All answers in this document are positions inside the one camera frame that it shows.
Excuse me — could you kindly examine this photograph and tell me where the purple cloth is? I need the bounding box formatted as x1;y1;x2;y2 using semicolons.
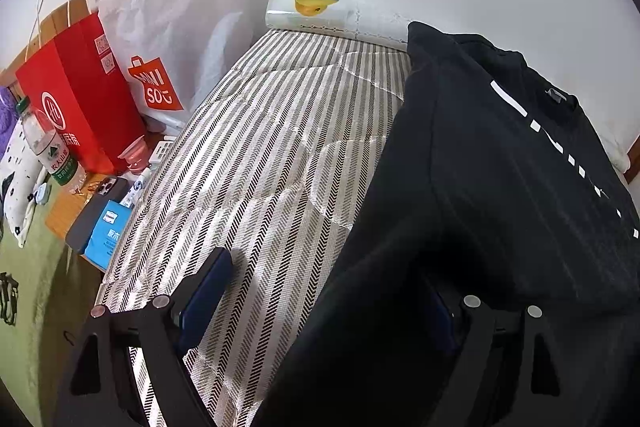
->
0;87;26;158

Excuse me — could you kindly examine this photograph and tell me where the white printed bed sheet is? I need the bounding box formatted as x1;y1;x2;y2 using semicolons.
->
265;0;632;172

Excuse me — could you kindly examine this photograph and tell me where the black strap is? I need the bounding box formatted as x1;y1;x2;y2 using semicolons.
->
0;272;21;325

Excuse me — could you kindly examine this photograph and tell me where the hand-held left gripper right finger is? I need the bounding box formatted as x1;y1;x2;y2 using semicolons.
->
432;284;591;427

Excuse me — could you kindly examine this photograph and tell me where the striped mattress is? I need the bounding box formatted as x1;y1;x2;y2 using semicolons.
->
92;29;416;427

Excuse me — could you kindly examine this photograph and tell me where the white spotted pillow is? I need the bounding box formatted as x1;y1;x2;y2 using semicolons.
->
0;117;51;248

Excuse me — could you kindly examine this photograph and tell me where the small white tube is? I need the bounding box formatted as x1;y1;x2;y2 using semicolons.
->
120;167;153;208

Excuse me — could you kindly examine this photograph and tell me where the white remote control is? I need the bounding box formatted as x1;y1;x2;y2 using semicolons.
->
150;139;173;168

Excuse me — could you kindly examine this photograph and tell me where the red paper bag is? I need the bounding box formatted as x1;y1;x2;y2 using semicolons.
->
15;0;148;175

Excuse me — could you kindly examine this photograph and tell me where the clear water bottle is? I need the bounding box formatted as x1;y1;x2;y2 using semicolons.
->
15;99;88;195

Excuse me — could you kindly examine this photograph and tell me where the green bed sheet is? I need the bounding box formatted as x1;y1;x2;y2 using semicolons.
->
0;202;101;408

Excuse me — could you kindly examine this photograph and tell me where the wooden nightstand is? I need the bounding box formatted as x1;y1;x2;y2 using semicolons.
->
45;172;126;273

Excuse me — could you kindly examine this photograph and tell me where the black t-shirt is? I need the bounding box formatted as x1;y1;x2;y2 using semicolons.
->
252;21;640;427

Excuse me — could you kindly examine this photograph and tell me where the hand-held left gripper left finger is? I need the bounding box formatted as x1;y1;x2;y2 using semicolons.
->
55;247;236;427

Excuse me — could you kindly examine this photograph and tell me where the pink plastic cup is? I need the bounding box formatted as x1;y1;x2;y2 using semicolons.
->
117;134;151;175

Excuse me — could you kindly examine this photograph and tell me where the white plastic shopping bag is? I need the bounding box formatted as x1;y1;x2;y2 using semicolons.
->
92;0;241;128

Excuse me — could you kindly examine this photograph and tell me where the blue box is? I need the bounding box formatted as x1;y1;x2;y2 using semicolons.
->
82;199;133;273

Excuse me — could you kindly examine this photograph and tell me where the black smartphone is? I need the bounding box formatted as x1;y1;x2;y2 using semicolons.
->
65;177;131;255

